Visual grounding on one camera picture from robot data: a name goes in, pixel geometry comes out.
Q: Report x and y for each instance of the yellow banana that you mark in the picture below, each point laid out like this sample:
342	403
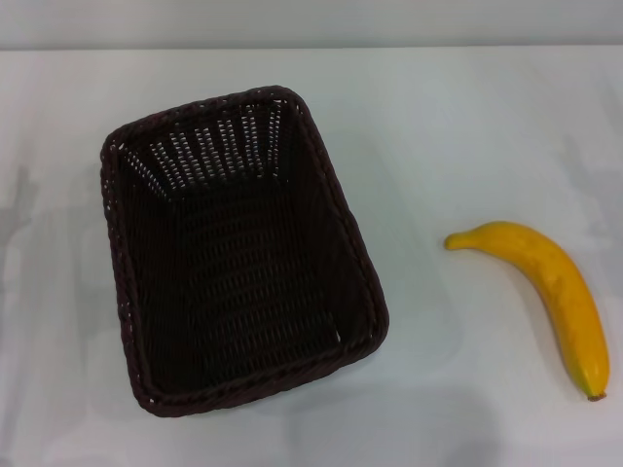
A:
564	287

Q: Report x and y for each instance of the dark brown woven basket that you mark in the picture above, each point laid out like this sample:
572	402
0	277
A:
243	272

